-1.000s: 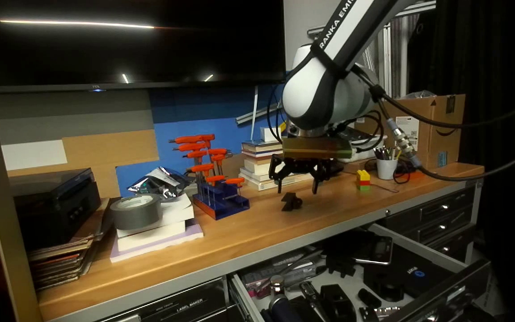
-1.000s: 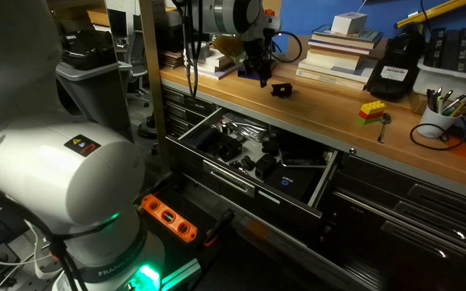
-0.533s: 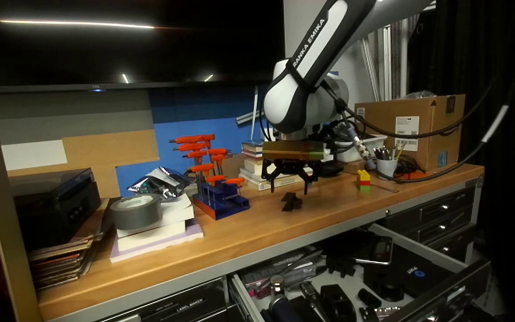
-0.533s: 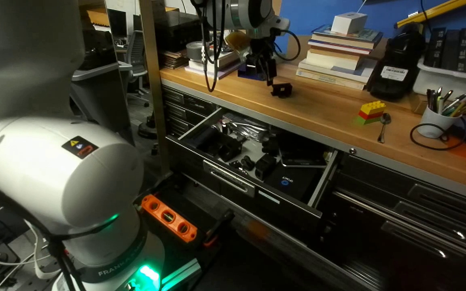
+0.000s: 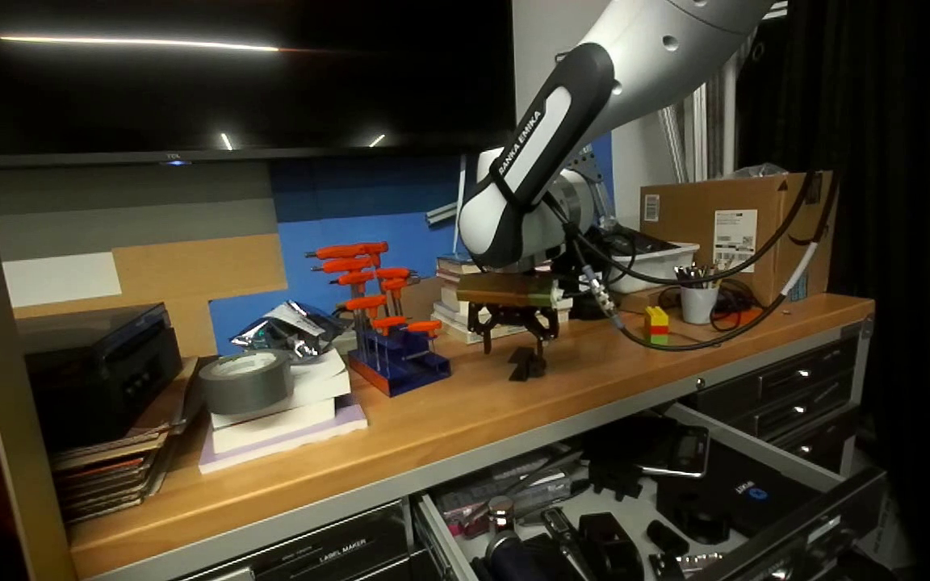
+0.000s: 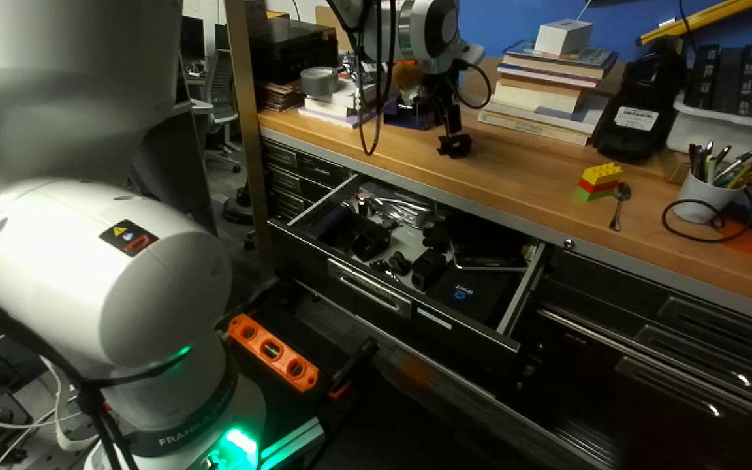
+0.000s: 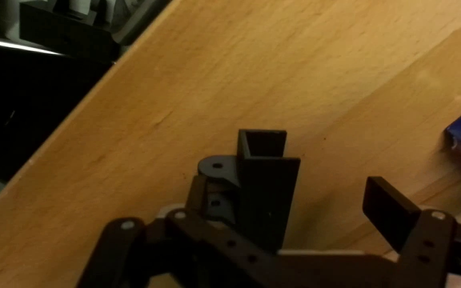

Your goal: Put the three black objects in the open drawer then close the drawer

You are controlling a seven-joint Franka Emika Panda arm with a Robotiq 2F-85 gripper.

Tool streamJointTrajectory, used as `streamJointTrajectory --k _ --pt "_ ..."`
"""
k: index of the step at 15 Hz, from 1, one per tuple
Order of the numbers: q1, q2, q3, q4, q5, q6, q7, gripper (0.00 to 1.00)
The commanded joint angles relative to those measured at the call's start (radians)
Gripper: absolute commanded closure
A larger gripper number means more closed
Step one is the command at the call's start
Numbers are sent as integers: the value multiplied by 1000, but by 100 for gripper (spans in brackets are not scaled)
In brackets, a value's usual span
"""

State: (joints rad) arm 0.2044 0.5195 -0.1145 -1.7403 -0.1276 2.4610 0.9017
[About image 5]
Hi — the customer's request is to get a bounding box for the small metal cylinder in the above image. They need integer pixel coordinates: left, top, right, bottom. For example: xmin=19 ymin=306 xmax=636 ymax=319
xmin=487 ymin=495 xmax=516 ymax=535

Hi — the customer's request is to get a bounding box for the heap of packets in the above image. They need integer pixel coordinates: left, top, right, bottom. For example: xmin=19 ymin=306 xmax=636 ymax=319
xmin=431 ymin=446 xmax=593 ymax=540

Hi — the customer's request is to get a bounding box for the stack of books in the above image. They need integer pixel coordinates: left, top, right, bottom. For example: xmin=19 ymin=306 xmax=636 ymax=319
xmin=430 ymin=254 xmax=576 ymax=345

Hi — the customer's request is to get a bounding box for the heap of pens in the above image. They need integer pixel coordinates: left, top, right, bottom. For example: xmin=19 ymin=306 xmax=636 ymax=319
xmin=672 ymin=261 xmax=726 ymax=290

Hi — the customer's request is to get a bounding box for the beige wooden board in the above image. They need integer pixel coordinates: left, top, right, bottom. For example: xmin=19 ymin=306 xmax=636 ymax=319
xmin=0 ymin=127 xmax=77 ymax=581

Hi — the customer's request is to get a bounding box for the stack of white foam blocks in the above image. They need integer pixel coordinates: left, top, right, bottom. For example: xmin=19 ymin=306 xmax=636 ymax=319
xmin=198 ymin=347 xmax=370 ymax=475

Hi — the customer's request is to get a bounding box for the roll of grey duct tape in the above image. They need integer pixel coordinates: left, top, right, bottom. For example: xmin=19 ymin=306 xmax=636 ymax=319
xmin=198 ymin=349 xmax=295 ymax=416

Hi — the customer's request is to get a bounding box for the stack of flat boards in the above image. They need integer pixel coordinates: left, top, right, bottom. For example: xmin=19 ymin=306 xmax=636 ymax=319
xmin=48 ymin=355 xmax=201 ymax=525

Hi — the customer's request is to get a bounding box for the black handheld device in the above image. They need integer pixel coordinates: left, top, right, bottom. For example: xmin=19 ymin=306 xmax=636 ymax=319
xmin=633 ymin=423 xmax=712 ymax=479

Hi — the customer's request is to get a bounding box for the blue key stand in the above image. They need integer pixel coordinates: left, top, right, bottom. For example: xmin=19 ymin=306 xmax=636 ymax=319
xmin=347 ymin=327 xmax=452 ymax=398

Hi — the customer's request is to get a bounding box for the row of orange T-handle keys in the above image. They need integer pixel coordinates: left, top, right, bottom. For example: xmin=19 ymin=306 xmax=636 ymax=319
xmin=305 ymin=240 xmax=443 ymax=356

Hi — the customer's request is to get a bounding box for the white plastic bin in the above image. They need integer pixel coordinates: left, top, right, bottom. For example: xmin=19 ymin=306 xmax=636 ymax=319
xmin=593 ymin=228 xmax=701 ymax=295

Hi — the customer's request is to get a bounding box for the large black monitor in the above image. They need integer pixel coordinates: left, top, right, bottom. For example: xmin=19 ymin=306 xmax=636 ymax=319
xmin=0 ymin=0 xmax=516 ymax=169

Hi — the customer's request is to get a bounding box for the closed black drawer with label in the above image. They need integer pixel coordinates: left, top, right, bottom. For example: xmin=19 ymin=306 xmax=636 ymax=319
xmin=181 ymin=500 xmax=414 ymax=581

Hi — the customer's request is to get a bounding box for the brown cardboard sheet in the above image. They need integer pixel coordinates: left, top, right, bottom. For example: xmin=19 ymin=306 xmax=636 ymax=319
xmin=11 ymin=233 xmax=289 ymax=357

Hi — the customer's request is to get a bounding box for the open drawer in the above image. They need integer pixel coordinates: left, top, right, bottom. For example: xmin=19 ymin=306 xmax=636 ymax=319
xmin=412 ymin=402 xmax=890 ymax=581

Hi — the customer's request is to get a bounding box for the clear plastic bag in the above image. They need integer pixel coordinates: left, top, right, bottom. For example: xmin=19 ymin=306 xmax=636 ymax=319
xmin=722 ymin=161 xmax=790 ymax=181

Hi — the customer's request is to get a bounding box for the black printer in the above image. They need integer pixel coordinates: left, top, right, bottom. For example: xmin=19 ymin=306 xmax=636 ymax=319
xmin=17 ymin=303 xmax=184 ymax=454

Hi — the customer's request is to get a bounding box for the black curtain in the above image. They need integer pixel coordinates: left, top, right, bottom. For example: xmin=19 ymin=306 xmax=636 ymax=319
xmin=735 ymin=0 xmax=930 ymax=575

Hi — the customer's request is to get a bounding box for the grey panel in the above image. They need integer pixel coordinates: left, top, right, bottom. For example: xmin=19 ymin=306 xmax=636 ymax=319
xmin=0 ymin=161 xmax=280 ymax=264

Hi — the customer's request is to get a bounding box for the dark blue cylinder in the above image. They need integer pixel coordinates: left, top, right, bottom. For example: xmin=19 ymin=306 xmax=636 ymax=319
xmin=484 ymin=531 xmax=548 ymax=581

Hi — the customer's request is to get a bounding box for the flat black box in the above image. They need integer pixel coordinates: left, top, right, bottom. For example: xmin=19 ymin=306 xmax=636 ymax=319
xmin=657 ymin=440 xmax=823 ymax=539

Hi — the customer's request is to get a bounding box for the black tape dispenser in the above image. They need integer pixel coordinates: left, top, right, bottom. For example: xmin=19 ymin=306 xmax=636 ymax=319
xmin=576 ymin=512 xmax=645 ymax=581

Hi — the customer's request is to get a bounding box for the white sheet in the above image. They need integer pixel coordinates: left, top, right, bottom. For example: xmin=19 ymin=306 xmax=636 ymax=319
xmin=2 ymin=252 xmax=124 ymax=309

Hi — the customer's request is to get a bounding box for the silver foil bag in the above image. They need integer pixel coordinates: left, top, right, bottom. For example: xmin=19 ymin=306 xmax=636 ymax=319
xmin=230 ymin=300 xmax=346 ymax=362

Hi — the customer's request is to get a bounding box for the white cup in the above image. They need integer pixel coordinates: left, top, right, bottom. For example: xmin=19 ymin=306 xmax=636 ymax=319
xmin=680 ymin=284 xmax=721 ymax=326

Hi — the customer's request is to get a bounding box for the blue board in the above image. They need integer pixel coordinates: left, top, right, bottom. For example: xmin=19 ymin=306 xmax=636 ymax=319
xmin=208 ymin=155 xmax=484 ymax=356

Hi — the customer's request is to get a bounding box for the aluminium frame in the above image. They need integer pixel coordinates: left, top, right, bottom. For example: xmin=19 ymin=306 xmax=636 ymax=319
xmin=657 ymin=48 xmax=740 ymax=183

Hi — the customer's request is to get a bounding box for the black gear-shaped part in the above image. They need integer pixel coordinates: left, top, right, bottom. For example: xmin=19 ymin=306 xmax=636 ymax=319
xmin=585 ymin=458 xmax=645 ymax=503

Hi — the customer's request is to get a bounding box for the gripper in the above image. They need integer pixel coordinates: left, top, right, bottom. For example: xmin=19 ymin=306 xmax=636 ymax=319
xmin=467 ymin=303 xmax=561 ymax=360

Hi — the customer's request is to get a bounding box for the cardboard box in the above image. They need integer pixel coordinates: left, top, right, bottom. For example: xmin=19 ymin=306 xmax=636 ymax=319
xmin=639 ymin=170 xmax=838 ymax=308

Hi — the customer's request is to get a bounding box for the black cable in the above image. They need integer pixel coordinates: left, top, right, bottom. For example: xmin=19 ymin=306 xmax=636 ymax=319
xmin=707 ymin=278 xmax=766 ymax=332

